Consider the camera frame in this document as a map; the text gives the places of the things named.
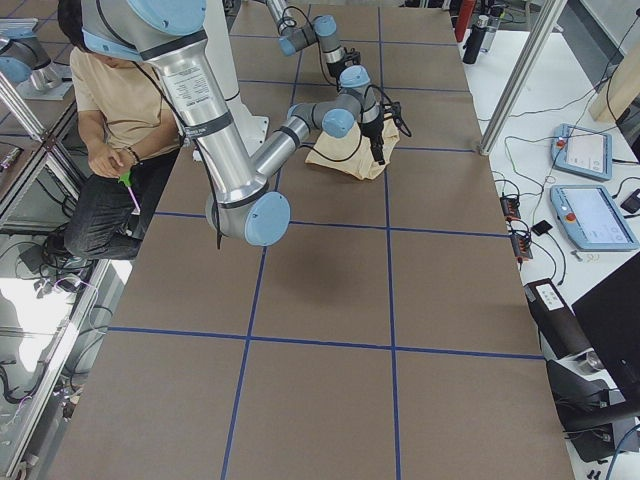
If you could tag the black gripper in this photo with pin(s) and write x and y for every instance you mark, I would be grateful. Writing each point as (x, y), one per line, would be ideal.
(336, 70)
(372, 129)

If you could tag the cream long-sleeve printed shirt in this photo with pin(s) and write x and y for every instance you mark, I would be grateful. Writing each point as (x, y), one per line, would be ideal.
(351, 154)

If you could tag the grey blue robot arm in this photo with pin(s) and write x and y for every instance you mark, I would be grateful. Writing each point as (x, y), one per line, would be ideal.
(296, 32)
(172, 37)

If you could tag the spare grey robot arm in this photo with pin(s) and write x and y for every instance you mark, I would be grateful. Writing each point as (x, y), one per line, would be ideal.
(26, 64)

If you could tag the black water bottle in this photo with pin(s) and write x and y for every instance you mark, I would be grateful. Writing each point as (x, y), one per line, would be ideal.
(475, 39)

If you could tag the red bottle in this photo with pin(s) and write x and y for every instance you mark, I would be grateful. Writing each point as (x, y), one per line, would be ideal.
(465, 12)

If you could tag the upper orange black adapter box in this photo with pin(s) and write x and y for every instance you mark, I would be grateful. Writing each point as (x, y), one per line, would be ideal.
(510, 207)

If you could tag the orange black adapter box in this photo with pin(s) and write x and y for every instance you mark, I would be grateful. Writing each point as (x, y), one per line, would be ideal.
(510, 207)
(521, 247)

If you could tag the clear water bottle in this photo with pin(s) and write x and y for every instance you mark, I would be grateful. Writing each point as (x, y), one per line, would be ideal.
(495, 15)

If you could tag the lower orange black adapter box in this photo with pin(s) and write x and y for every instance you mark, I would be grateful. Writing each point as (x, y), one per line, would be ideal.
(521, 247)

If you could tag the small black square pad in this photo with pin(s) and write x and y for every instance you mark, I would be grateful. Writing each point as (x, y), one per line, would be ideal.
(541, 228)

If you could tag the upper blue teach pendant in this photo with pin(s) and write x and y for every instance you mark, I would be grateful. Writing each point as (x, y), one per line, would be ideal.
(582, 152)

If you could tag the blue teach pendant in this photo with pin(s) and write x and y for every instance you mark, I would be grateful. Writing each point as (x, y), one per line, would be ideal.
(582, 152)
(591, 219)

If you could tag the lower blue teach pendant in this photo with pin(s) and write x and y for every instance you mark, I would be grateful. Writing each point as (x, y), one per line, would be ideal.
(591, 219)

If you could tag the seated person in tan shirt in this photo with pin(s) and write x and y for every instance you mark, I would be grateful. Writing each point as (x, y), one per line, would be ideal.
(125, 125)

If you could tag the wooden beam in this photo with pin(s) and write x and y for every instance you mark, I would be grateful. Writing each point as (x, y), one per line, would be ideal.
(619, 91)

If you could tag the green pink handheld stick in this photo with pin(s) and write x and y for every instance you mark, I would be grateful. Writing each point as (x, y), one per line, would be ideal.
(125, 180)

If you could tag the dark brown box with label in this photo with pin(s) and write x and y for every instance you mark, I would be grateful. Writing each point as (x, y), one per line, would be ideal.
(555, 320)

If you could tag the black monitor on stand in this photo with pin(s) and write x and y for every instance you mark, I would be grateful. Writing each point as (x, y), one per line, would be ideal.
(601, 421)

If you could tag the aluminium frame post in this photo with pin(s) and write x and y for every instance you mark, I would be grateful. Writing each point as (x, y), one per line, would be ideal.
(533, 46)

